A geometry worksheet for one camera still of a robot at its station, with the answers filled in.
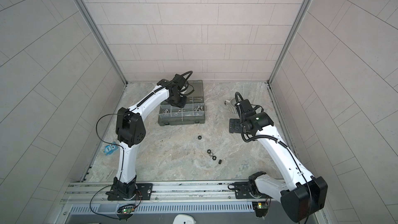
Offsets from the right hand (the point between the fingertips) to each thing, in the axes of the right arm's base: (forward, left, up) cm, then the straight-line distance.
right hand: (238, 127), depth 77 cm
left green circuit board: (-30, +51, -10) cm, 60 cm away
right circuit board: (-32, -6, -16) cm, 36 cm away
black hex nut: (-5, +15, -15) cm, 22 cm away
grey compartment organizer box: (+18, +24, -10) cm, 31 cm away
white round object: (-34, +28, -11) cm, 45 cm away
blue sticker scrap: (-2, +69, -11) cm, 70 cm away
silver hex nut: (-7, +14, -14) cm, 21 cm away
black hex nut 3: (-12, +10, -14) cm, 21 cm away
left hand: (+21, +27, -3) cm, 34 cm away
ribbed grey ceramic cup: (+20, 0, -8) cm, 21 cm away
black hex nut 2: (-9, +13, -14) cm, 21 cm away
